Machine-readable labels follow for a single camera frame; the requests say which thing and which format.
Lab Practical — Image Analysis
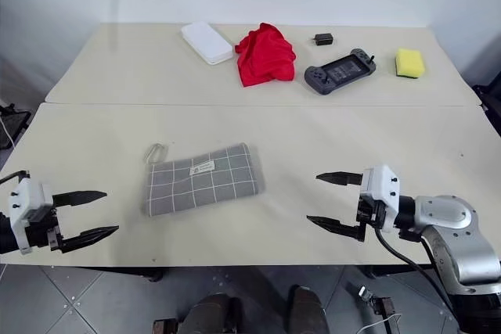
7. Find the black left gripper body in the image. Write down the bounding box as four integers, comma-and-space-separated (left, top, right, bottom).
23, 208, 64, 253

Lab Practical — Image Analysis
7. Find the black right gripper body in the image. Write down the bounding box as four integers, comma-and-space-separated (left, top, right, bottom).
354, 192, 387, 242

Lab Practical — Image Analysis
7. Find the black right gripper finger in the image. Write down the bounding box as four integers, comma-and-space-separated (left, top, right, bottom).
315, 171, 364, 188
305, 214, 366, 242

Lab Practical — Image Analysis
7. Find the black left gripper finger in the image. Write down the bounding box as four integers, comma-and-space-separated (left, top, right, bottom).
58, 225, 120, 254
52, 190, 108, 208

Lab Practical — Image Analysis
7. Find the grey checked fabric pouch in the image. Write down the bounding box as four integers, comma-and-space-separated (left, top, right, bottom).
140, 142, 267, 217

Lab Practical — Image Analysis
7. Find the dark rounded shape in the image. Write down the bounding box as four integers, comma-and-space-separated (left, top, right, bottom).
287, 285, 330, 334
178, 293, 243, 334

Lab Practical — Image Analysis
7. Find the small dark brown device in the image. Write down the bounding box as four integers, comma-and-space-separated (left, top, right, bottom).
373, 296, 397, 318

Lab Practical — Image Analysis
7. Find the grey handheld game console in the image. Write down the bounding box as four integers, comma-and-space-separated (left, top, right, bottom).
304, 48, 378, 97

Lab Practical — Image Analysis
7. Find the yellow sponge with green base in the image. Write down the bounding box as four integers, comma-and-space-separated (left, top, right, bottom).
394, 48, 427, 79

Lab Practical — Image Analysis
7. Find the red crumpled cloth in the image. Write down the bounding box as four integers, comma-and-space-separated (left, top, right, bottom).
234, 22, 297, 88

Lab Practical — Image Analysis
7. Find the black equipment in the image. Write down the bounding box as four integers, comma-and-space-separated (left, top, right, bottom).
470, 82, 501, 136

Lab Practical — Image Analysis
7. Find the white rectangular box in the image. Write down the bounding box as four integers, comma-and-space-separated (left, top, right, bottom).
180, 21, 233, 66

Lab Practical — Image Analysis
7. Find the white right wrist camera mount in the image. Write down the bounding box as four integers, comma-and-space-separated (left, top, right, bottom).
359, 164, 402, 234

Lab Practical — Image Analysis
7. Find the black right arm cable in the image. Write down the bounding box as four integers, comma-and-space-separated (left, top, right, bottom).
373, 226, 501, 311

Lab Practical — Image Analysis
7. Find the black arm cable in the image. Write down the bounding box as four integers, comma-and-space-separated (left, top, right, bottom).
373, 226, 501, 311
0, 170, 31, 185

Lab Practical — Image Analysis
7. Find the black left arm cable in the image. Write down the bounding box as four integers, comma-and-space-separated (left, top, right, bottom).
0, 170, 31, 185

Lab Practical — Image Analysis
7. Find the white plug with cable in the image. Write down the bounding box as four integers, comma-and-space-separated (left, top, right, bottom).
357, 286, 403, 334

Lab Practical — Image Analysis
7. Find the black stand with frame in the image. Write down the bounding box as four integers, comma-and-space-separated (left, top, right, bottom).
0, 94, 33, 152

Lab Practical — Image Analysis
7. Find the thin white cable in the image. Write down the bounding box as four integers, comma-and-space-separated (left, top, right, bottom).
0, 113, 15, 144

